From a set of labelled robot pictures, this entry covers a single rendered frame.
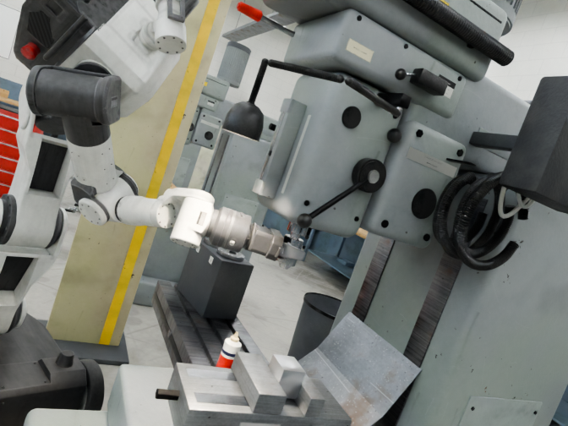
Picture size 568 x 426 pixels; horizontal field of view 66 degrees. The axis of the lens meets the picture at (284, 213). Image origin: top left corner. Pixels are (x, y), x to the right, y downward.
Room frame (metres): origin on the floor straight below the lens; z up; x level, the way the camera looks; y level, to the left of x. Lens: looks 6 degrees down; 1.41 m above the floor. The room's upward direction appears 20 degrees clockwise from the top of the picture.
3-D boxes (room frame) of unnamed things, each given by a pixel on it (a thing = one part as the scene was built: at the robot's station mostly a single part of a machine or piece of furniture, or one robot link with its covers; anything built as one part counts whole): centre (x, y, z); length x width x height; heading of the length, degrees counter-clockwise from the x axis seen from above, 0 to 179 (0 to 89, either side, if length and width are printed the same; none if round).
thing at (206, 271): (1.38, 0.15, 1.00); 0.22 x 0.12 x 0.20; 38
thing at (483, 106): (1.22, -0.48, 1.66); 0.80 x 0.23 x 0.20; 118
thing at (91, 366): (1.34, 0.43, 0.50); 0.20 x 0.05 x 0.20; 49
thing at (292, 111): (0.93, 0.06, 1.45); 0.04 x 0.04 x 0.21; 28
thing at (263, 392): (0.83, -0.06, 0.99); 0.15 x 0.06 x 0.04; 26
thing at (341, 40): (1.00, -0.08, 1.68); 0.34 x 0.24 x 0.10; 118
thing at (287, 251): (0.95, -0.05, 1.24); 0.06 x 0.02 x 0.03; 99
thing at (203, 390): (0.84, -0.09, 0.96); 0.35 x 0.15 x 0.11; 116
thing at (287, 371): (0.85, -0.11, 1.01); 0.06 x 0.05 x 0.06; 26
